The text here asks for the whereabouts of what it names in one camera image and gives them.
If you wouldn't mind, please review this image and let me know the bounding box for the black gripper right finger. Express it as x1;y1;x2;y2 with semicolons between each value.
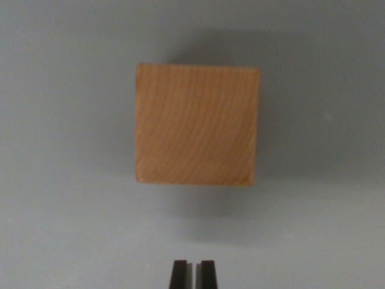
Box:
195;260;219;289

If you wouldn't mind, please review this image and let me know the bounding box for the grey plastic bin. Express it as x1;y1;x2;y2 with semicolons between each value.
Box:
0;0;385;289

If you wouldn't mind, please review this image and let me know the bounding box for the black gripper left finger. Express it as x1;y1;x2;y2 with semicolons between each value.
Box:
169;259;193;289

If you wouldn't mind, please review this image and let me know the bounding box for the wooden cube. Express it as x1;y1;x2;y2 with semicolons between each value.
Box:
134;63;261;187

